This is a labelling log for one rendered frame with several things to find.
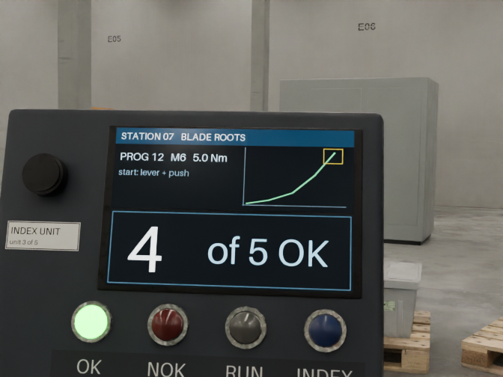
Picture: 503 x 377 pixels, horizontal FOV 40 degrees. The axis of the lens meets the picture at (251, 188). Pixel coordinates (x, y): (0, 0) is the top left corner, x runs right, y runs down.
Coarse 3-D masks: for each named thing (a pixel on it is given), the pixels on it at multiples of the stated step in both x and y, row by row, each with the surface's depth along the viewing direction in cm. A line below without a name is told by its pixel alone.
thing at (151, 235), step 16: (112, 224) 46; (128, 224) 45; (144, 224) 45; (160, 224) 45; (176, 224) 45; (112, 240) 45; (128, 240) 45; (144, 240) 45; (160, 240) 45; (176, 240) 45; (112, 256) 45; (128, 256) 45; (144, 256) 45; (160, 256) 45; (176, 256) 45; (112, 272) 45; (128, 272) 45; (144, 272) 45; (160, 272) 45; (176, 272) 45
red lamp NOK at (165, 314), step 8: (168, 304) 44; (152, 312) 44; (160, 312) 44; (168, 312) 44; (176, 312) 44; (184, 312) 44; (152, 320) 44; (160, 320) 43; (168, 320) 43; (176, 320) 43; (184, 320) 44; (152, 328) 44; (160, 328) 43; (168, 328) 43; (176, 328) 43; (184, 328) 44; (152, 336) 44; (160, 336) 43; (168, 336) 43; (176, 336) 43; (184, 336) 44; (160, 344) 44; (168, 344) 44; (176, 344) 44
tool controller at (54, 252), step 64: (64, 128) 47; (128, 128) 47; (192, 128) 46; (256, 128) 46; (320, 128) 46; (64, 192) 46; (128, 192) 46; (192, 192) 46; (256, 192) 45; (320, 192) 45; (0, 256) 46; (64, 256) 46; (192, 256) 45; (256, 256) 44; (320, 256) 44; (0, 320) 45; (64, 320) 45; (128, 320) 44; (192, 320) 44
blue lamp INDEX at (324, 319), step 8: (320, 312) 43; (328, 312) 43; (312, 320) 43; (320, 320) 43; (328, 320) 43; (336, 320) 43; (304, 328) 43; (312, 328) 43; (320, 328) 43; (328, 328) 42; (336, 328) 43; (344, 328) 43; (312, 336) 43; (320, 336) 42; (328, 336) 42; (336, 336) 42; (344, 336) 43; (312, 344) 43; (320, 344) 43; (328, 344) 43; (336, 344) 43
